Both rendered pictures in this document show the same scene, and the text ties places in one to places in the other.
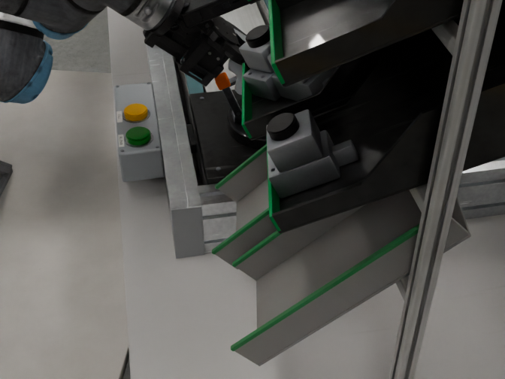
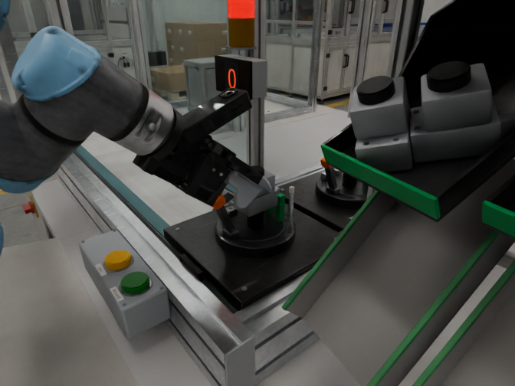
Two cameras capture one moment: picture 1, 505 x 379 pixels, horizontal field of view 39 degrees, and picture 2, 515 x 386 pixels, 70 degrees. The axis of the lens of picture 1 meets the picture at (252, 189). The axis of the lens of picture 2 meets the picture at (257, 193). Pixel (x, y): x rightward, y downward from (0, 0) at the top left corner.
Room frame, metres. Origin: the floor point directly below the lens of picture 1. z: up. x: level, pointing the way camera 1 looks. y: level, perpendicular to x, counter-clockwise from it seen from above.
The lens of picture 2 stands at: (0.50, 0.23, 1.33)
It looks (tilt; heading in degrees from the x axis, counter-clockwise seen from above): 27 degrees down; 331
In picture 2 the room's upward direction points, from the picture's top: straight up
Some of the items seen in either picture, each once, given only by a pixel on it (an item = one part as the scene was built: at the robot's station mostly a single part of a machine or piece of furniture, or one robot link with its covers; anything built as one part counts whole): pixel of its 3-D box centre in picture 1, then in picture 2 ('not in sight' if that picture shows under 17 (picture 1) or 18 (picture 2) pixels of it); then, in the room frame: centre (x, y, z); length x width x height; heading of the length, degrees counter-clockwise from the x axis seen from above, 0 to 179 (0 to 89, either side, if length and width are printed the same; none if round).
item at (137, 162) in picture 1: (137, 128); (121, 276); (1.02, 0.20, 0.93); 0.21 x 0.07 x 0.06; 10
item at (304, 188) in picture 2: not in sight; (350, 175); (1.02, -0.28, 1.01); 0.24 x 0.24 x 0.13; 10
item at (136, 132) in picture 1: (138, 137); (135, 284); (0.96, 0.19, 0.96); 0.04 x 0.04 x 0.02
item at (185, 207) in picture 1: (164, 77); (119, 224); (1.22, 0.17, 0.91); 0.89 x 0.06 x 0.11; 10
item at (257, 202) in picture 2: not in sight; (260, 186); (0.98, -0.04, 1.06); 0.08 x 0.04 x 0.07; 100
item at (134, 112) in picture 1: (136, 113); (118, 261); (1.02, 0.20, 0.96); 0.04 x 0.04 x 0.02
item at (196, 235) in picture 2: (270, 129); (255, 238); (0.98, -0.03, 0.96); 0.24 x 0.24 x 0.02; 10
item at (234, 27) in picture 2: not in sight; (241, 32); (1.19, -0.11, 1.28); 0.05 x 0.05 x 0.05
